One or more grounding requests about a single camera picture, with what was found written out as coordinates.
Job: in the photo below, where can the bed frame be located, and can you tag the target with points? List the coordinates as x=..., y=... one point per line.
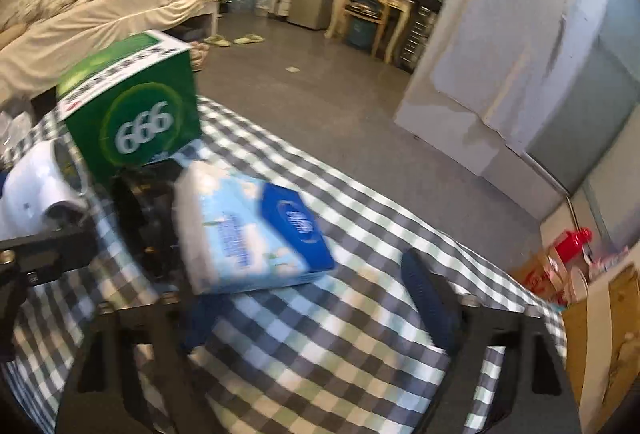
x=212, y=16

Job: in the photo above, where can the bed with white bedding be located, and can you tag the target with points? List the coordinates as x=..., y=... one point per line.
x=100, y=13

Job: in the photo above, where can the brown cardboard box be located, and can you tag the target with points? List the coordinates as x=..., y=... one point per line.
x=610, y=354

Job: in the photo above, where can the white handheld appliance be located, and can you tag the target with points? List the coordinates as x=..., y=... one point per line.
x=30, y=194

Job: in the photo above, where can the beige shoe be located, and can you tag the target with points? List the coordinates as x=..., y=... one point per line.
x=201, y=56

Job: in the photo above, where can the black drawer rack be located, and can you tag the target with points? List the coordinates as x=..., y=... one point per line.
x=422, y=33

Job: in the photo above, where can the blue white tissue pack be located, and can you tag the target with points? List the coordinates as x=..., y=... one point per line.
x=240, y=234

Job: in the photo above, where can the frosted glass door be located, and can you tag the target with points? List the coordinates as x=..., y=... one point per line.
x=590, y=113

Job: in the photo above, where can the white plastic bag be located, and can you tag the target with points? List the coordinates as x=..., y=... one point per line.
x=12, y=133

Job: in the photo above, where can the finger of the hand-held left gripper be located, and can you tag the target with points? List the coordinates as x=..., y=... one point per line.
x=12, y=319
x=50, y=254

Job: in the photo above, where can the red thermos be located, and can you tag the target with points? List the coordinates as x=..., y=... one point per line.
x=572, y=244

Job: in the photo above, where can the green slipper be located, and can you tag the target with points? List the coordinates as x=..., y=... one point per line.
x=217, y=40
x=247, y=38

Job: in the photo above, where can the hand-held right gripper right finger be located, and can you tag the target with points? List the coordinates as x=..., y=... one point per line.
x=430, y=299

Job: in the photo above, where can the green medicine box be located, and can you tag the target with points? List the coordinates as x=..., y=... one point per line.
x=150, y=123

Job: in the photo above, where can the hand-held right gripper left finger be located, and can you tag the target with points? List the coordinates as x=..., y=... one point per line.
x=200, y=321

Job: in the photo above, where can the orange cardboard box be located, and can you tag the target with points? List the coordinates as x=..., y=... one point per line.
x=537, y=276

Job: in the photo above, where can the white hanging sheet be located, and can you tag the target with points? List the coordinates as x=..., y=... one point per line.
x=500, y=63

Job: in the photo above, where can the teal basket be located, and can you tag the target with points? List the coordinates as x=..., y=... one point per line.
x=362, y=32

